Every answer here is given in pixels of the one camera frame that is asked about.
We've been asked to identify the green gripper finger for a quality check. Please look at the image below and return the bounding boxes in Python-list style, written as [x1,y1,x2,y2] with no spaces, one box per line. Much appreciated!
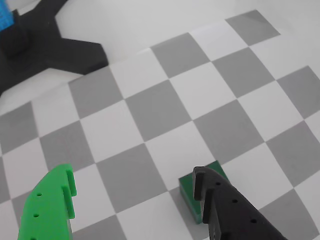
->
[17,164,78,240]

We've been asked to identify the grey white checkerboard mat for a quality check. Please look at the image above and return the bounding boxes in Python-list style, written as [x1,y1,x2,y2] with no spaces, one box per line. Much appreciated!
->
[0,9,320,240]

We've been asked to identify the dark green cube dice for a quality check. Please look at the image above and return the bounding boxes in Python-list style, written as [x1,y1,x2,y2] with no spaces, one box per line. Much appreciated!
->
[178,160,229,224]

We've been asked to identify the blue plastic part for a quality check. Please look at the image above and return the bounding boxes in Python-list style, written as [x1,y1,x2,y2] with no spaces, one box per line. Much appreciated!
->
[0,0,14,32]

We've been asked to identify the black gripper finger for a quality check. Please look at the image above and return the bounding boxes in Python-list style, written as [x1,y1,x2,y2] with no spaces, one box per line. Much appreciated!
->
[191,165,291,240]

